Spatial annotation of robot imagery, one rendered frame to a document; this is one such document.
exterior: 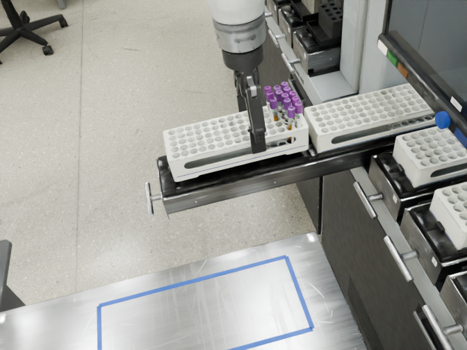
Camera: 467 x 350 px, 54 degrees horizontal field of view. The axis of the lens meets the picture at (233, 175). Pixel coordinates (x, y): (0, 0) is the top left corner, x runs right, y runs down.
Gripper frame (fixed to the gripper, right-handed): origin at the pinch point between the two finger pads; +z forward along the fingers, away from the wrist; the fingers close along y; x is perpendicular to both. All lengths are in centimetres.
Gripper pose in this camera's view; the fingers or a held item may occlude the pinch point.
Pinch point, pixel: (251, 127)
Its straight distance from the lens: 97.1
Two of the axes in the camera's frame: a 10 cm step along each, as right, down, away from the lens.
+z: 1.2, 6.8, 7.2
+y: 2.2, 6.9, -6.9
